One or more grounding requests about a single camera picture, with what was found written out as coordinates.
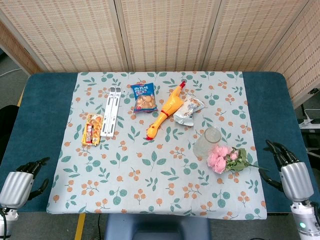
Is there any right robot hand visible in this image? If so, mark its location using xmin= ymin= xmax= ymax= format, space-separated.
xmin=258 ymin=139 xmax=315 ymax=203

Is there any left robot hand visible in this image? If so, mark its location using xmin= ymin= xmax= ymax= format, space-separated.
xmin=0 ymin=156 xmax=51 ymax=210

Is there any pink flower bouquet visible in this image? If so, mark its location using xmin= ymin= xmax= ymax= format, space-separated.
xmin=206 ymin=145 xmax=268 ymax=175

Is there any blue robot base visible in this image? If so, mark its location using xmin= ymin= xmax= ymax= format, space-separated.
xmin=104 ymin=213 xmax=212 ymax=240

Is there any transparent glass vase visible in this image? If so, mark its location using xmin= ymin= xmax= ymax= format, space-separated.
xmin=192 ymin=126 xmax=223 ymax=159

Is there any yellow orange snack box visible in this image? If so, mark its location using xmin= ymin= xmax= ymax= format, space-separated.
xmin=81 ymin=113 xmax=104 ymax=146

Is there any white folding laptop stand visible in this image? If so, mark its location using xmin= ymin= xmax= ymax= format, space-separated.
xmin=100 ymin=85 xmax=123 ymax=138

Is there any white silver snack bag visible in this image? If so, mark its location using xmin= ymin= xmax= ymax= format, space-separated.
xmin=173 ymin=94 xmax=206 ymax=127

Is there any floral patterned tablecloth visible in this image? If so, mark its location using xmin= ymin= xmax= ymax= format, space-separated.
xmin=46 ymin=71 xmax=268 ymax=221

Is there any yellow rubber chicken toy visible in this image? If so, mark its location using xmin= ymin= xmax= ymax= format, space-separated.
xmin=144 ymin=80 xmax=187 ymax=142

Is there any blue biscuit snack bag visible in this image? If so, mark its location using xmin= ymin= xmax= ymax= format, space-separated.
xmin=129 ymin=83 xmax=159 ymax=114

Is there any bamboo folding screen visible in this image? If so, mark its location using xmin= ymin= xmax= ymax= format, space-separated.
xmin=0 ymin=0 xmax=320 ymax=109

